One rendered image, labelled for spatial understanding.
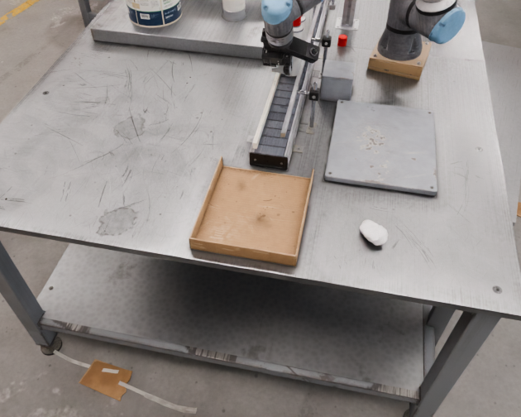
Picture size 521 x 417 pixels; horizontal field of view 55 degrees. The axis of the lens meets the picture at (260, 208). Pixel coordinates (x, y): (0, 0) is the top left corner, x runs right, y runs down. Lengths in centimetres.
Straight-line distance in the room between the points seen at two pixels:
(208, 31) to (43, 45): 213
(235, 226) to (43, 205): 51
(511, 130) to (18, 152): 147
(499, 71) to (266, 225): 108
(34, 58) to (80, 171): 236
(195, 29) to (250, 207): 87
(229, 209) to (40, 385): 111
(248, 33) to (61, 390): 147
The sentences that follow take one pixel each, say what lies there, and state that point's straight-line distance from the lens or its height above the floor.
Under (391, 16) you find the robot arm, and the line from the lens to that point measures 181.
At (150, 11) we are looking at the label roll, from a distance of 198.
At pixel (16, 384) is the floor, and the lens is 215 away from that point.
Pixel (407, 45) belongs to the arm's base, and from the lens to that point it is 182.
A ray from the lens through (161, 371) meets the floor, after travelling 201.
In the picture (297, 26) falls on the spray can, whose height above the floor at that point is 105.
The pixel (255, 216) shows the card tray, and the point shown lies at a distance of 129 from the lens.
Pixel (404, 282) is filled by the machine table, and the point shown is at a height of 83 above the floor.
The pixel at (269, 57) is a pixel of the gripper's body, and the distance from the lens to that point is 148.
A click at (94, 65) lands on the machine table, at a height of 83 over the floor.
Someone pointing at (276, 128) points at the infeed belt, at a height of 88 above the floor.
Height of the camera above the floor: 180
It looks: 48 degrees down
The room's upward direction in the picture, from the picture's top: straight up
